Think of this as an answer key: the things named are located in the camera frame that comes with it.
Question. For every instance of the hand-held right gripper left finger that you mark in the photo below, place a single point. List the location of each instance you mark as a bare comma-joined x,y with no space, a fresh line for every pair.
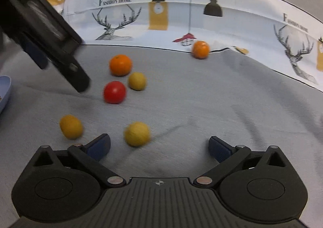
99,147

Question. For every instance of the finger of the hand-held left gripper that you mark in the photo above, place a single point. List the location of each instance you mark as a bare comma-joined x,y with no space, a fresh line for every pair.
75,74
36,52

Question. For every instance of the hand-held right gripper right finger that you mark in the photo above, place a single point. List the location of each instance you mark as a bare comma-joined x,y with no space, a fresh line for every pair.
220,149

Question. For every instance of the small yellow-green fruit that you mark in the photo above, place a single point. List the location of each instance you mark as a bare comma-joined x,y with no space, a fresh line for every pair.
137,134
71,126
137,81

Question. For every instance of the red tomato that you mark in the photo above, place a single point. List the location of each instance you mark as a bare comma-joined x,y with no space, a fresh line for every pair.
114,92

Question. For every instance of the orange mandarin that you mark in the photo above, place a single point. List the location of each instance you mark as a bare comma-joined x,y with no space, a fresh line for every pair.
120,65
200,49

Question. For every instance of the blue plate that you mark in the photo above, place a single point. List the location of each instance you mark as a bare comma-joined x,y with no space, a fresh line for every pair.
4,92

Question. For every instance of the grey bed sheet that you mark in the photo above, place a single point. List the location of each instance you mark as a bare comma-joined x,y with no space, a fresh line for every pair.
201,107

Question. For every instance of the white printed deer cloth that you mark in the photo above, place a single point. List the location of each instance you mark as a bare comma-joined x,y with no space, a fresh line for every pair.
176,21

